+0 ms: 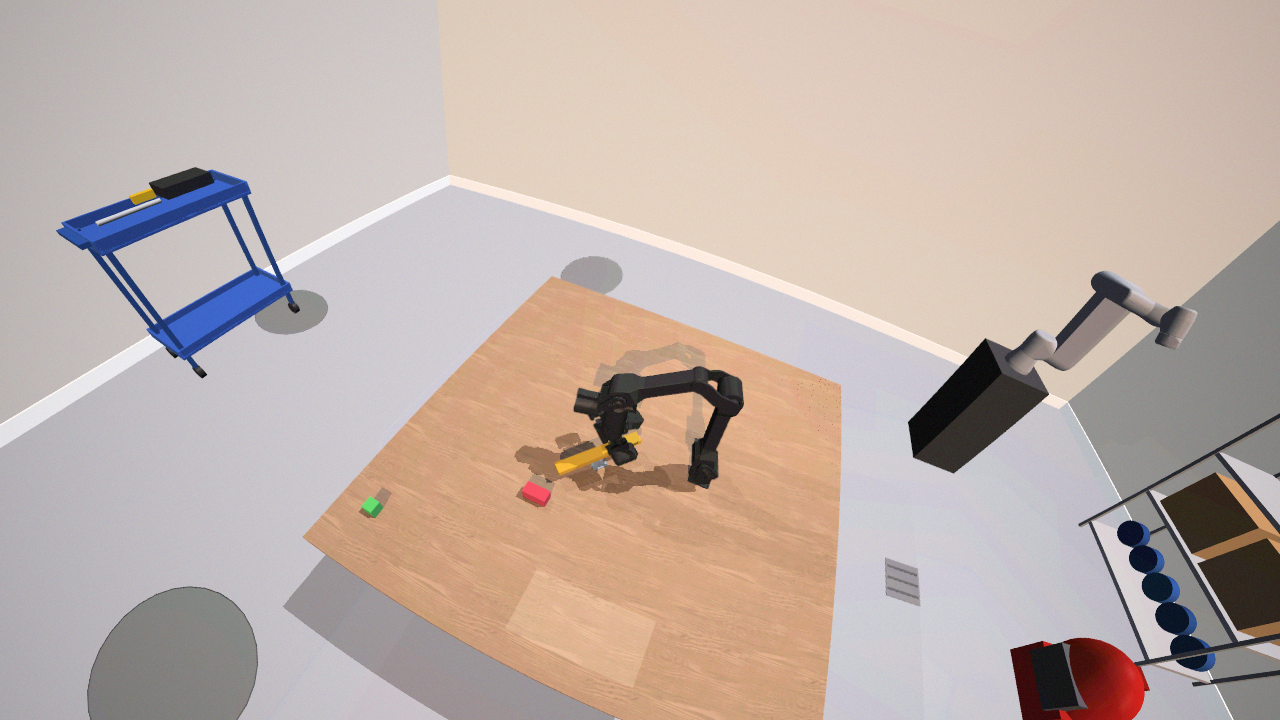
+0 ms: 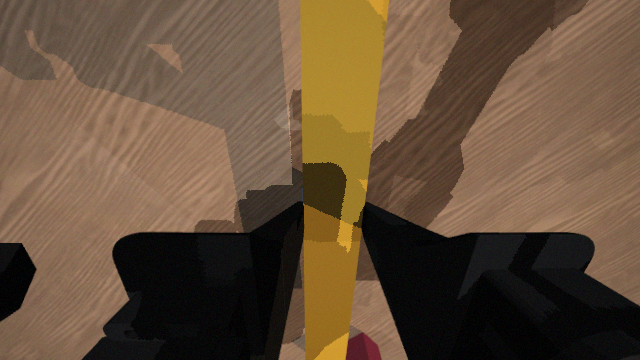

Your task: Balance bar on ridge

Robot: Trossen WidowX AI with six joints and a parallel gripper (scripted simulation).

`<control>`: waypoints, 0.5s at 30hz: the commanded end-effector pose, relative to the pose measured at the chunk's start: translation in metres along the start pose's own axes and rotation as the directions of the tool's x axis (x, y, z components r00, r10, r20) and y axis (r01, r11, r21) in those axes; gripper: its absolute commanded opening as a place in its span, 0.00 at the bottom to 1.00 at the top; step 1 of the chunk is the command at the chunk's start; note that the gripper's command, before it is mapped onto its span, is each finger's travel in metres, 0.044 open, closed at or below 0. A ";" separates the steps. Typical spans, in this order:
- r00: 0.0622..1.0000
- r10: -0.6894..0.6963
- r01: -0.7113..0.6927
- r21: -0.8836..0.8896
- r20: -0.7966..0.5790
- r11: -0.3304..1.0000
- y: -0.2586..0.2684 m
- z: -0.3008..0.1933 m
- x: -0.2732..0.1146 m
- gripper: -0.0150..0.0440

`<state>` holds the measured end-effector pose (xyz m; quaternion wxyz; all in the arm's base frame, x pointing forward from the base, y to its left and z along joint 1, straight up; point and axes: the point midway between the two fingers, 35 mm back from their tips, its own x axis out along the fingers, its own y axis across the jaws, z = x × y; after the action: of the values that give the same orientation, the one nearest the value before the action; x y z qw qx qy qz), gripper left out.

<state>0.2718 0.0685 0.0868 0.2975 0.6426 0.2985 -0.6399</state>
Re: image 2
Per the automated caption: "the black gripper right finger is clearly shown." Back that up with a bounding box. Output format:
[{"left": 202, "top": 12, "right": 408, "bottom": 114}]
[{"left": 361, "top": 202, "right": 595, "bottom": 360}]

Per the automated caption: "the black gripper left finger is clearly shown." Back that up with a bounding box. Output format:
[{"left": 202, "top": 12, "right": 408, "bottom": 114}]
[{"left": 112, "top": 201, "right": 304, "bottom": 360}]

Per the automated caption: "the red rectangular block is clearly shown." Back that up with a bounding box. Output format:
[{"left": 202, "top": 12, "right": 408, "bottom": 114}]
[{"left": 346, "top": 332, "right": 382, "bottom": 360}]

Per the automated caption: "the yellow bar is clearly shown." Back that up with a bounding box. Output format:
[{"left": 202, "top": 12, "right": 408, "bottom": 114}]
[{"left": 300, "top": 0, "right": 389, "bottom": 360}]

